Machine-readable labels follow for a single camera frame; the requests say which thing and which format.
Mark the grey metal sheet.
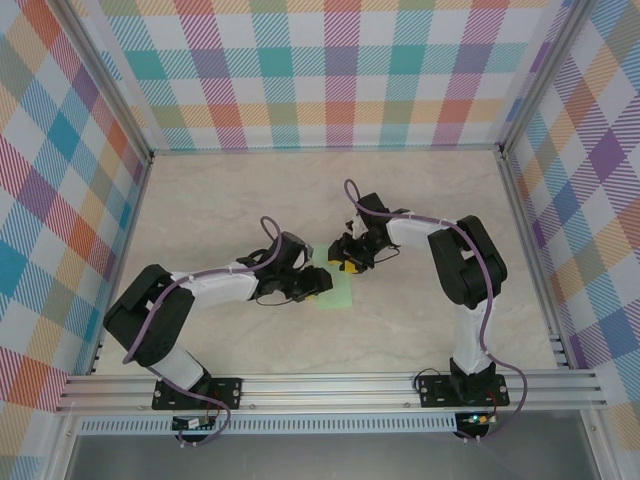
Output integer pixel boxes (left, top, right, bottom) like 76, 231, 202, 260
64, 432, 601, 480

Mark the small black circuit board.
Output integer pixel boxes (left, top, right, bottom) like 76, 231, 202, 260
171, 417, 216, 432

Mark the thin black right gripper wire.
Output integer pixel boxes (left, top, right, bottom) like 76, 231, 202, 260
372, 242, 401, 266

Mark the thin black gripper wire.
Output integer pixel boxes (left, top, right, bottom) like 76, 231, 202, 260
252, 292, 301, 307
372, 242, 401, 266

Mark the thin black left gripper wire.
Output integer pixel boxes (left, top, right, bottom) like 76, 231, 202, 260
252, 292, 301, 307

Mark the wide aluminium mounting rail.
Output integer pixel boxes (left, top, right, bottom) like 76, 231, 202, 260
53, 369, 609, 414

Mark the thin aluminium wall rail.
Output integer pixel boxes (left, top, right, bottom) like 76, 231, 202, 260
149, 144, 506, 157

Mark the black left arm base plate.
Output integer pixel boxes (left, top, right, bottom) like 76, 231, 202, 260
152, 375, 245, 412

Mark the slotted grey cable strip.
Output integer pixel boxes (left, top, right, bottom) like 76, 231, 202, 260
78, 418, 459, 435

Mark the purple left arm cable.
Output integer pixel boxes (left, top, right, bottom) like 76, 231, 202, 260
122, 215, 287, 448

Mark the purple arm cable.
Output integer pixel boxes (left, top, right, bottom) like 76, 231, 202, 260
122, 215, 287, 448
343, 179, 530, 445

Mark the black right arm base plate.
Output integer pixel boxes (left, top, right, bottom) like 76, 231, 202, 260
418, 374, 510, 409

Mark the aluminium side rail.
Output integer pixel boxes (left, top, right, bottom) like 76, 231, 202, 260
89, 154, 154, 376
497, 149, 574, 371

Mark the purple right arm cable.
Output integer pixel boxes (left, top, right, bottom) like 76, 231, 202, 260
343, 179, 530, 445

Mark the aluminium corner post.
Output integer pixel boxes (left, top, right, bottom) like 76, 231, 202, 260
499, 0, 599, 156
49, 0, 154, 166

